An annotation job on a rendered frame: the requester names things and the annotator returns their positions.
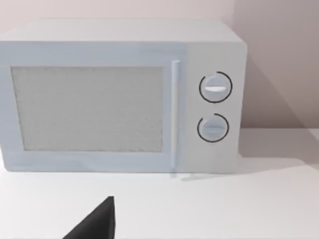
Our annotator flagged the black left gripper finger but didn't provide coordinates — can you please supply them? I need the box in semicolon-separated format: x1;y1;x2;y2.
62;196;117;239

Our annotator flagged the pale microwave door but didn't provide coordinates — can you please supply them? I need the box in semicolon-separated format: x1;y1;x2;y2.
0;42;188;174

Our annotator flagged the pale microwave oven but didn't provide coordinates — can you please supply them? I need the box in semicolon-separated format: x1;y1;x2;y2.
0;19;248;175

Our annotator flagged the small pale microwave knob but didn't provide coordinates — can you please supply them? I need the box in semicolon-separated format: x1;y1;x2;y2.
199;115;228;140

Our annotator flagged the large pale microwave knob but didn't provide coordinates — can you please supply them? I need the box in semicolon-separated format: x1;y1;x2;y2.
201;73;231;101

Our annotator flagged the pale microwave door handle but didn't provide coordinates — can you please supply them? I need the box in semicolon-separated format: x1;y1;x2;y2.
170;59;180;172

